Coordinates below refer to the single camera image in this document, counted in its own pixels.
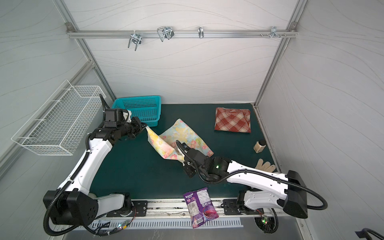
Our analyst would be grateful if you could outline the floral yellow skirt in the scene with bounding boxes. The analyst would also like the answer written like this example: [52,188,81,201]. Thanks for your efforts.
[146,119,214,163]

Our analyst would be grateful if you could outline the red plaid skirt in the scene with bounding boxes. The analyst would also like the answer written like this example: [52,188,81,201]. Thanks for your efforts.
[215,108,251,133]

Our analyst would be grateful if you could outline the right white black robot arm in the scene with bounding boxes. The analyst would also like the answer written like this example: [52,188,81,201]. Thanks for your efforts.
[178,143,328,219]

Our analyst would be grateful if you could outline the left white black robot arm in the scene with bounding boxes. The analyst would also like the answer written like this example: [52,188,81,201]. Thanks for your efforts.
[43,109,148,237]

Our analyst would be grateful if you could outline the teal plastic basket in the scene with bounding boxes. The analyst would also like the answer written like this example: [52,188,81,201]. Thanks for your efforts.
[112,96,162,127]

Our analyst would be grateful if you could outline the purple snack bag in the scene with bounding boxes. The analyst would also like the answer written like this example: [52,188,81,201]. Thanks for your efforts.
[183,187,219,229]

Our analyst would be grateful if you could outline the small jar black lid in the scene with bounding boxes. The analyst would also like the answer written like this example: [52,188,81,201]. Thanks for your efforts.
[253,139,267,154]

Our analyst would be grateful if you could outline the beige work glove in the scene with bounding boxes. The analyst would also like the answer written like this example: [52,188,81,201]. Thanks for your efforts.
[255,159,276,173]

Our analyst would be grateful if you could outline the left metal hook clamp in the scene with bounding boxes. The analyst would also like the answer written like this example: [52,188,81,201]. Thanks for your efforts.
[128,33,142,51]

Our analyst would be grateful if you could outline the metal hook clamp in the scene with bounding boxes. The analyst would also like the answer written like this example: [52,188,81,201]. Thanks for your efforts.
[157,26,175,42]
[128,33,142,51]

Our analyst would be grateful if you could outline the middle metal hook clamp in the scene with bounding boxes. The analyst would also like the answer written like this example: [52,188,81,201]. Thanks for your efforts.
[157,26,175,42]

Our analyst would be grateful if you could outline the small metal hook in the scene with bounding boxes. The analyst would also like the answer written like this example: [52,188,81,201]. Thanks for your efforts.
[198,27,204,39]

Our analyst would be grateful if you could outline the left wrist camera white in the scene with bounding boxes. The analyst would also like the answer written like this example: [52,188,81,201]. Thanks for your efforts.
[122,109,132,123]

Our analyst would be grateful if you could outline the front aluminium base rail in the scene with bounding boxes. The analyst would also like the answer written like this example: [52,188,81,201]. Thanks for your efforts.
[59,196,307,221]

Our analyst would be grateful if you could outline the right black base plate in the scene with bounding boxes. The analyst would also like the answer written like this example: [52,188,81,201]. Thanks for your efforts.
[220,199,264,216]

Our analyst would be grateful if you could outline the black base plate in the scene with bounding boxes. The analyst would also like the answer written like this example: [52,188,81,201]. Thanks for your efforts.
[107,201,148,218]
[220,199,264,216]

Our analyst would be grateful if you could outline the white wire basket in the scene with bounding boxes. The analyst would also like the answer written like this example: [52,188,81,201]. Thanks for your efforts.
[11,80,105,156]

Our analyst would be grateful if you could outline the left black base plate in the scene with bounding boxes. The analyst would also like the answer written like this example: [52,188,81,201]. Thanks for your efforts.
[107,201,148,218]

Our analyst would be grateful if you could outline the right base cable bundle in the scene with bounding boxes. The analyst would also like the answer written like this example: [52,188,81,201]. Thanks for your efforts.
[254,208,280,234]

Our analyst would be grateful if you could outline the base cable bundle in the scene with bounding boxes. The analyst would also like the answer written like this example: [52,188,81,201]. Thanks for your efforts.
[83,209,137,237]
[254,208,280,234]

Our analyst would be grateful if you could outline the horizontal aluminium rail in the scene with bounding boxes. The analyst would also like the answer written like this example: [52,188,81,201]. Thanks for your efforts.
[67,29,299,39]

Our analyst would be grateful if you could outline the left base cable bundle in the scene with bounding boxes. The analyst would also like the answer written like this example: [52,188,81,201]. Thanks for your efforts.
[83,209,137,237]

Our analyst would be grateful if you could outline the right metal bracket clamp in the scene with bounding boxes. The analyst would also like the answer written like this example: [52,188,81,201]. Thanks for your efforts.
[260,26,287,39]

